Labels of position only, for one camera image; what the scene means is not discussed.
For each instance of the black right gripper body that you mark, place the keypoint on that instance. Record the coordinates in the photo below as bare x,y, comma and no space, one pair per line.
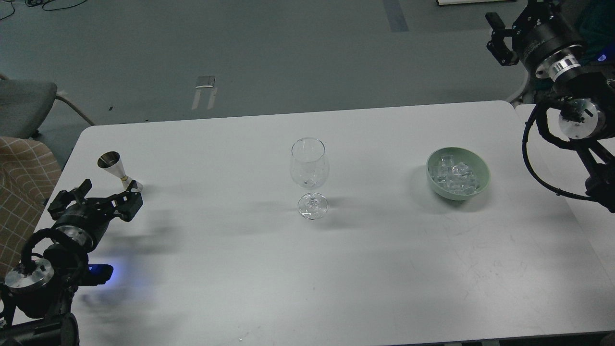
545,42

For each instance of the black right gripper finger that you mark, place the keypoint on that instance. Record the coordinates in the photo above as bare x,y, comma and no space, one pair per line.
497,46

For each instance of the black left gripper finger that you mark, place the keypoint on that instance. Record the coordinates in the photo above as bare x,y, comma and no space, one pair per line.
64,199
124,205

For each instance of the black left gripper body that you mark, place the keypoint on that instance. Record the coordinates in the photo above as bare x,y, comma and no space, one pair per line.
86,224

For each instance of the steel double jigger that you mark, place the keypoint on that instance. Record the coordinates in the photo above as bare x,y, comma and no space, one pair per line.
111,162

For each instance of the clear ice cubes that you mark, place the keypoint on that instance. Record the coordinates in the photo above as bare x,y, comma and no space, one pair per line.
454,176

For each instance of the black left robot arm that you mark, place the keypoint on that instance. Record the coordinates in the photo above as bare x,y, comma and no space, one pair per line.
38,292

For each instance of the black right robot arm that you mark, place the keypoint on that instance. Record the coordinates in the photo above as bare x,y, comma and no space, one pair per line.
581,113

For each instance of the clear wine glass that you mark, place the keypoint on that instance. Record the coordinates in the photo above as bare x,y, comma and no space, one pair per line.
310,169

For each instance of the checked beige cloth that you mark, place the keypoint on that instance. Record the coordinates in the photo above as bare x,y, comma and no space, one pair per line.
28,174

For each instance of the grey chair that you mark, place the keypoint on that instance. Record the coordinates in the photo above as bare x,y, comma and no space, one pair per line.
25,104

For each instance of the green bowl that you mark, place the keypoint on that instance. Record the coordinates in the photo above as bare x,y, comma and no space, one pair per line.
478,165

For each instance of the adjacent white table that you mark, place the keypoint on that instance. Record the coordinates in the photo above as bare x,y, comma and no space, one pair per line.
564,169

